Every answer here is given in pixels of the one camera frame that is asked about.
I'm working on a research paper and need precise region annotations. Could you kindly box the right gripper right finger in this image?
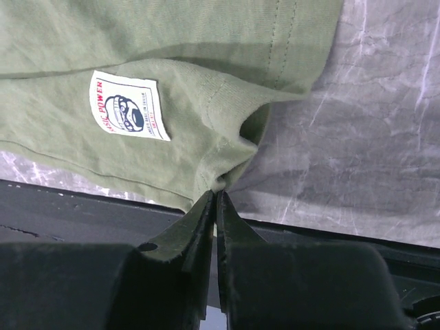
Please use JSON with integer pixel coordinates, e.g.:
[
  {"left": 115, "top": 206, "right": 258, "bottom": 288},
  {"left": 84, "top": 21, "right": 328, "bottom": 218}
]
[{"left": 217, "top": 192, "right": 410, "bottom": 329}]

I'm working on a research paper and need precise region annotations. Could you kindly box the green printed tank top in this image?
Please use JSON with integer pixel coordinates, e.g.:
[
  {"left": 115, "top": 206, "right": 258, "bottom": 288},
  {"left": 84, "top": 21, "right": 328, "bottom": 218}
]
[{"left": 1, "top": 1, "right": 342, "bottom": 211}]

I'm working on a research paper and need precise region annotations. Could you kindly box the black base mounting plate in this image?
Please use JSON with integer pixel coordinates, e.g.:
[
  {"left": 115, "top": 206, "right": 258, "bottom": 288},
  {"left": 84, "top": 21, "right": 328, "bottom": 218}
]
[{"left": 1, "top": 180, "right": 439, "bottom": 329}]

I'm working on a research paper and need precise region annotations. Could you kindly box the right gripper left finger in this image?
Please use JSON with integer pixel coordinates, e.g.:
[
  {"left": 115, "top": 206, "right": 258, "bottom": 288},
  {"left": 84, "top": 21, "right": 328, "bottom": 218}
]
[{"left": 1, "top": 191, "right": 214, "bottom": 329}]

